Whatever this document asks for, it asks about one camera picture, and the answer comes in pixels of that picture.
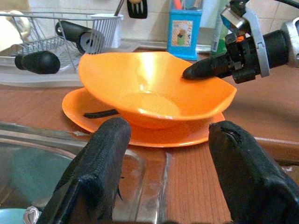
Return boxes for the blue utensil box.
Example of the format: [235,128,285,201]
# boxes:
[167,8,203,61]

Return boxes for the black cylinder with white end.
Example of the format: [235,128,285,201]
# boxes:
[55,20,106,54]

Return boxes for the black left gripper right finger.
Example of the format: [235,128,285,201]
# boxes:
[208,120,299,224]

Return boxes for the black slotted spatula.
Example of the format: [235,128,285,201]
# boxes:
[127,0,149,19]

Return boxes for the white cutlery holder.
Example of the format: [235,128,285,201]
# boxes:
[90,14,124,49]

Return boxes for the orange utensil handle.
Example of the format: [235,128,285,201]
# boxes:
[171,0,185,10]

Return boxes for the orange plastic bowl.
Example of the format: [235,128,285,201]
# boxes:
[78,51,238,130]

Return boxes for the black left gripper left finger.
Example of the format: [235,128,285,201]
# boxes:
[36,117,132,224]

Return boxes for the wire dish rack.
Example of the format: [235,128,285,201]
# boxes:
[0,11,124,73]

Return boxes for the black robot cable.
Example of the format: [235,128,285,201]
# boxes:
[273,0,299,8]

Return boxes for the orange plastic plate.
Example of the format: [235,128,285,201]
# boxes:
[62,87,226,148]

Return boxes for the white plastic drain tray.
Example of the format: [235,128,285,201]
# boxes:
[0,55,85,88]

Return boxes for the green dish soap bottle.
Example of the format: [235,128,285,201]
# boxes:
[210,0,232,56]

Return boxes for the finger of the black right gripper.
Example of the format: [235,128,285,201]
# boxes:
[182,55,234,81]

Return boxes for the light teal bowl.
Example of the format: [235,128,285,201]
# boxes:
[0,208,43,224]

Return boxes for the metal utensil handle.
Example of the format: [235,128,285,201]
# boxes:
[114,0,126,16]

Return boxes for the cream mug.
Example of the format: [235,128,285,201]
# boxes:
[0,10,31,53]

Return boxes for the stainless steel sink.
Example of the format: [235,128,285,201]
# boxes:
[0,121,172,224]

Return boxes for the black strip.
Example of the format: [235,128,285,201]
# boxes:
[83,109,120,119]

